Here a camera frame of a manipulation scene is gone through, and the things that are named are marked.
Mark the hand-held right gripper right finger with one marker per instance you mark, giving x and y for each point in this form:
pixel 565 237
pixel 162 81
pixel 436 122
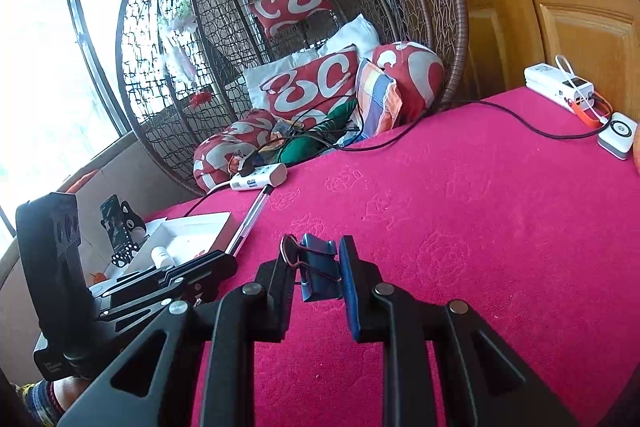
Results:
pixel 350 297

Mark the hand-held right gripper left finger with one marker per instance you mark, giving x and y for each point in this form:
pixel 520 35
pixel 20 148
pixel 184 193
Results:
pixel 280 302

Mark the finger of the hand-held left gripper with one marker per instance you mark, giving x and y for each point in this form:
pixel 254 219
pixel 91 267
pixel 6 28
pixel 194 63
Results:
pixel 175 279

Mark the blue binder clip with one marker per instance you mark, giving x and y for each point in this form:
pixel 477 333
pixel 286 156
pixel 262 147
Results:
pixel 320 272

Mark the white cardboard box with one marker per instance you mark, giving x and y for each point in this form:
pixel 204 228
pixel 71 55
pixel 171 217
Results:
pixel 190 232

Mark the person's left forearm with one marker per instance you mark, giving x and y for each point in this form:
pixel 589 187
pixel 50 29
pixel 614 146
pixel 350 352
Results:
pixel 40 402

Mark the small white bottle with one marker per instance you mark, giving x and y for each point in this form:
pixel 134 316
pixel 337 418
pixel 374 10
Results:
pixel 162 255

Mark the orange tangerine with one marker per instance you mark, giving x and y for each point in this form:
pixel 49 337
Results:
pixel 97 277

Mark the black cat phone stand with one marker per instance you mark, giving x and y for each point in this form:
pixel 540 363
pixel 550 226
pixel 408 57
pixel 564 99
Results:
pixel 127 253

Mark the black smartphone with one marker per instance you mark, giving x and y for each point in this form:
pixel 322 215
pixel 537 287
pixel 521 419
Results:
pixel 114 222

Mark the clear gel pen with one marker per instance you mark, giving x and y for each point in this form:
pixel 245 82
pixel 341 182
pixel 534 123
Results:
pixel 252 217

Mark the white power strip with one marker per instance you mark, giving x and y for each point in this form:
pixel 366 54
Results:
pixel 260 179

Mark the magenta table cloth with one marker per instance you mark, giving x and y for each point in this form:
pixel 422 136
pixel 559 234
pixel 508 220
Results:
pixel 475 232

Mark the red white bolster cushion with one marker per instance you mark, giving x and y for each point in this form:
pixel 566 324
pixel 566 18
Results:
pixel 225 147

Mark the green cloth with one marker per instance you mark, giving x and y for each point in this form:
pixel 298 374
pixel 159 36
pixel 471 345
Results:
pixel 310 137

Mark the plaid cushion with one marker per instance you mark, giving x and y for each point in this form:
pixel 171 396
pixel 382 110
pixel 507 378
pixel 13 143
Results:
pixel 377 99

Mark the large glass window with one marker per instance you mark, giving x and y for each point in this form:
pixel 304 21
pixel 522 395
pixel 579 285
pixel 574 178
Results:
pixel 45 57

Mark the flat red white cushion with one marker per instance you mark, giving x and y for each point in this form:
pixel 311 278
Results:
pixel 312 82

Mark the round red white cushion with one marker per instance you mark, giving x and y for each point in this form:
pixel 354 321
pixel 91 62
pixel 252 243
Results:
pixel 410 77

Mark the white feather dream catcher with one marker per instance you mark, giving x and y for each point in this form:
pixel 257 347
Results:
pixel 175 22

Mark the red white cushions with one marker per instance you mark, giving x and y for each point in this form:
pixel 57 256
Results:
pixel 350 34

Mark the white power bank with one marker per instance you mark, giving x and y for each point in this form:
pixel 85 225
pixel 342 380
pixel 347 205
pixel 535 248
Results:
pixel 555 84

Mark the small red white cushion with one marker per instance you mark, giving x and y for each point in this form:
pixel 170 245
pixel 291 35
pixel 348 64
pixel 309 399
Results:
pixel 290 4

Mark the wooden panel door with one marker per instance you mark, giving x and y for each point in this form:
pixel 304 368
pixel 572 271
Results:
pixel 575 7

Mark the black wall plug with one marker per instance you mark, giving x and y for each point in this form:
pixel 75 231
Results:
pixel 247 162

